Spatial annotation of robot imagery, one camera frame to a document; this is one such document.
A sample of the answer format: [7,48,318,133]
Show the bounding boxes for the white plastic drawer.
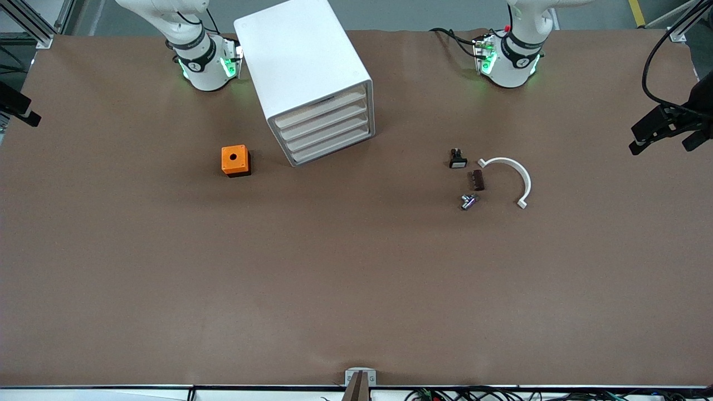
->
[273,86,369,131]
[278,98,370,141]
[289,122,373,163]
[283,110,372,153]

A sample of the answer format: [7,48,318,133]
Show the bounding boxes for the white drawer cabinet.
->
[233,0,375,168]

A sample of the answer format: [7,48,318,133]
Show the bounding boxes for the white curved plastic clip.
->
[477,157,533,210]

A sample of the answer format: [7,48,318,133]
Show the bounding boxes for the brown table mat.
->
[0,28,713,388]

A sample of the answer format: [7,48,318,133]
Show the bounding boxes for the aluminium frame profile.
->
[0,0,56,50]
[55,0,79,35]
[667,0,713,43]

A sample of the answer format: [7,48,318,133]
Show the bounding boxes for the black left base cable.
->
[430,28,480,56]

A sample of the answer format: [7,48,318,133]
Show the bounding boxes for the orange button enclosure box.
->
[221,144,252,178]

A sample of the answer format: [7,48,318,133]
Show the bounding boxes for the white table edge rail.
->
[0,383,713,401]

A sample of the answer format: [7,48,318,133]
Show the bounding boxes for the black cable bundle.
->
[404,386,713,401]

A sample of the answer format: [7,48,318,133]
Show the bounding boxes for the grey metal bracket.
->
[344,367,378,387]

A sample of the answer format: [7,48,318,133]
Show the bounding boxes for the brown post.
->
[343,371,371,401]

